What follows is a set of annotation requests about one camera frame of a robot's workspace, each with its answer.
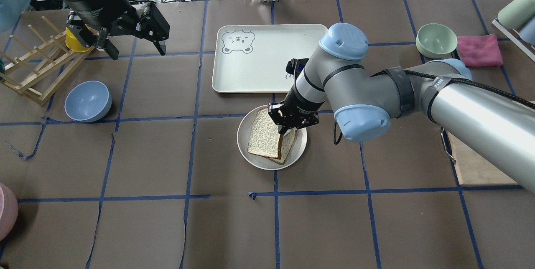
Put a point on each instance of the yellow cup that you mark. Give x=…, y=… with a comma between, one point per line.
x=75, y=41

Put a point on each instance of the white round plate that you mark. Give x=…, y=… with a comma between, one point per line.
x=243, y=134

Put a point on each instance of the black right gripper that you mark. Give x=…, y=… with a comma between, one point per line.
x=301, y=102

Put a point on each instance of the blue mug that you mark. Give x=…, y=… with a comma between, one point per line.
x=527, y=33

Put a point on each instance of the mint green bowl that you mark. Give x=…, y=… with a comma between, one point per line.
x=435, y=41

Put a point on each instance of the cream bear serving tray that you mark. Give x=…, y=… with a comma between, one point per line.
x=253, y=58

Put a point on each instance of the blue bowl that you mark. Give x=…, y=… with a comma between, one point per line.
x=88, y=102

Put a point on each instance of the white bread slice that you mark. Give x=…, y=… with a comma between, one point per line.
x=264, y=139

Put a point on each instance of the green mug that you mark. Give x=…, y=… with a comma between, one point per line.
x=516, y=13

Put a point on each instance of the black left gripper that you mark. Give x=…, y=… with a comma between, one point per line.
x=97, y=9

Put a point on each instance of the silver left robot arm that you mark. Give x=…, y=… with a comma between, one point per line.
x=12, y=9

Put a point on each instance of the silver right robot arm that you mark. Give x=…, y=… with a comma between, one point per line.
x=363, y=105

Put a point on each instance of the pink folded cloth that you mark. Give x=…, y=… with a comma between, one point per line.
x=479, y=51

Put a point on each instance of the pink bowl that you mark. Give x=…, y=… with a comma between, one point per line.
x=8, y=211

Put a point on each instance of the white wire cup rack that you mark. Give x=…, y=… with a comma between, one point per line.
x=514, y=37

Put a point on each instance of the wooden dish rack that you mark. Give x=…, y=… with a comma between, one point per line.
x=40, y=72

